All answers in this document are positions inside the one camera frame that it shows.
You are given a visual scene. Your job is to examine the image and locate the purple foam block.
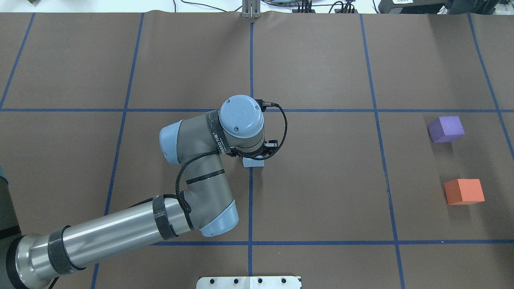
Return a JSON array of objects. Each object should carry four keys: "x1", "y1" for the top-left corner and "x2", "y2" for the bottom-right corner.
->
[{"x1": 427, "y1": 116, "x2": 465, "y2": 143}]

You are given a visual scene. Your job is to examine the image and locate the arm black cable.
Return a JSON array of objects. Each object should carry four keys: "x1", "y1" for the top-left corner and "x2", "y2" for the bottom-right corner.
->
[{"x1": 175, "y1": 99, "x2": 289, "y2": 213}]

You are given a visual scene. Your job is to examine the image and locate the orange foam block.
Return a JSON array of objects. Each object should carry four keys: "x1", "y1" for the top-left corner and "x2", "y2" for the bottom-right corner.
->
[{"x1": 443, "y1": 179, "x2": 485, "y2": 205}]

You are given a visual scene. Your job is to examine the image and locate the aluminium frame post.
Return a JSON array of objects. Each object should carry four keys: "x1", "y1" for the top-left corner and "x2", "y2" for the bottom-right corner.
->
[{"x1": 241, "y1": 0, "x2": 262, "y2": 20}]

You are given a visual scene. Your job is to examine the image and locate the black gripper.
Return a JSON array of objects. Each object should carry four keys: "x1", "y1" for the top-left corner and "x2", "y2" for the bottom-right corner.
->
[{"x1": 229, "y1": 140, "x2": 266, "y2": 158}]

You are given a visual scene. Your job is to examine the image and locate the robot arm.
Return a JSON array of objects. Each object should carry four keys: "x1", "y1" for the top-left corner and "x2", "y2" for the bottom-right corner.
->
[{"x1": 1, "y1": 95, "x2": 281, "y2": 289}]

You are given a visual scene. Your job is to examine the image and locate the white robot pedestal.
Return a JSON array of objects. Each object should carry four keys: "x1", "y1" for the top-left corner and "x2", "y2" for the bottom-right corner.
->
[{"x1": 196, "y1": 276, "x2": 303, "y2": 289}]

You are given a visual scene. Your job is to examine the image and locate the black power box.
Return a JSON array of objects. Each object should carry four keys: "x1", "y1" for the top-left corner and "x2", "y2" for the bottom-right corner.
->
[{"x1": 378, "y1": 0, "x2": 447, "y2": 14}]

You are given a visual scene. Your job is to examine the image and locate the light blue foam block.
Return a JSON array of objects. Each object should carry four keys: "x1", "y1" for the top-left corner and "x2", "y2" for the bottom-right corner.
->
[{"x1": 243, "y1": 156, "x2": 265, "y2": 168}]

